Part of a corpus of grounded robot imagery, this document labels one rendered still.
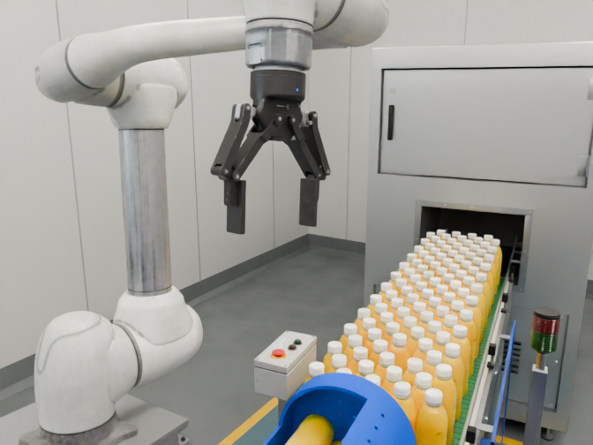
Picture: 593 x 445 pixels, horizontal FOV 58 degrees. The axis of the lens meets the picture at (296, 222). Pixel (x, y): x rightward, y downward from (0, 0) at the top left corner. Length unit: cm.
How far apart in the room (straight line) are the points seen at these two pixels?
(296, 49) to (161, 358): 81
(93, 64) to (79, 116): 280
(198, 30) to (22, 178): 277
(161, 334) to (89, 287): 278
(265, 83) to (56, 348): 71
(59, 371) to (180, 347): 28
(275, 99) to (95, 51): 42
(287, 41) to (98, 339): 74
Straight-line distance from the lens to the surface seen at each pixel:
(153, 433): 132
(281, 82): 71
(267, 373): 150
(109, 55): 102
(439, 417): 137
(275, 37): 72
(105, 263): 408
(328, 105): 592
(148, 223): 124
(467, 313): 181
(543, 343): 152
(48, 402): 123
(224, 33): 95
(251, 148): 70
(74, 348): 118
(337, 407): 121
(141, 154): 123
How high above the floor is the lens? 181
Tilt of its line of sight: 14 degrees down
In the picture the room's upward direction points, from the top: straight up
